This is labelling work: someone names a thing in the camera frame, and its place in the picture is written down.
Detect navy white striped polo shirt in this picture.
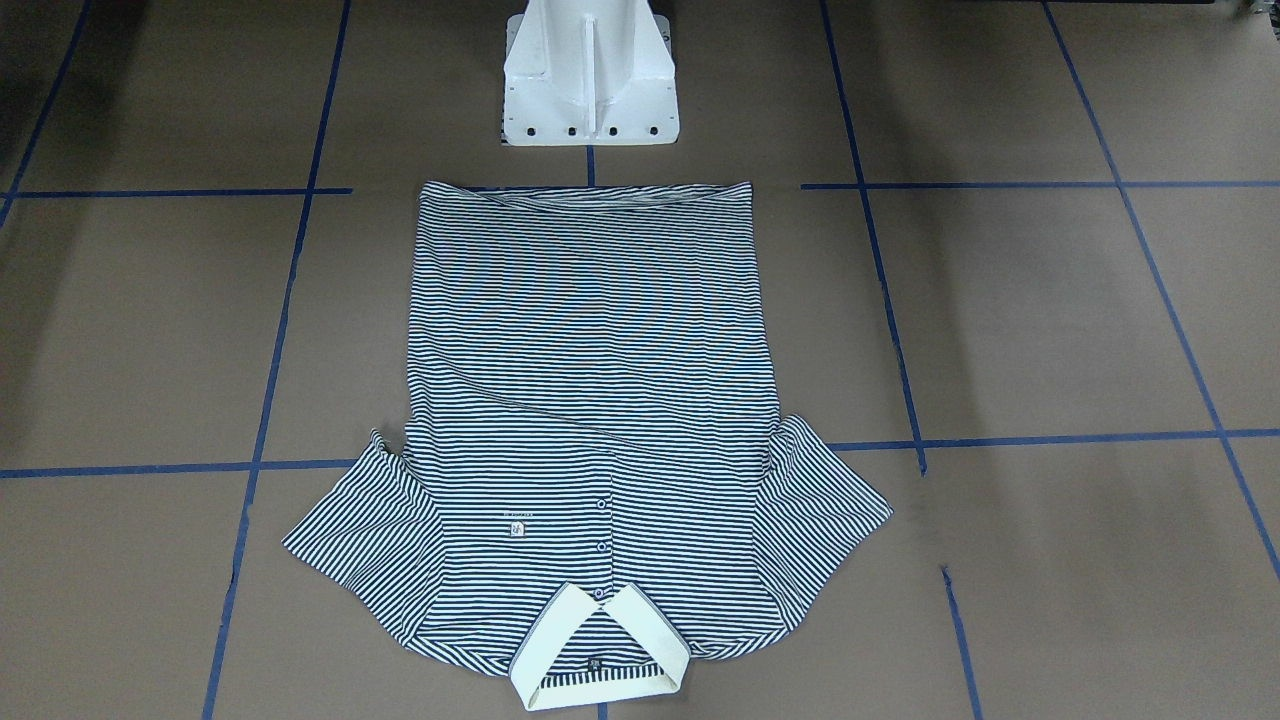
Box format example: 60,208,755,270
282,182,892,711

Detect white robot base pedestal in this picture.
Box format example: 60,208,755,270
500,1,681,147

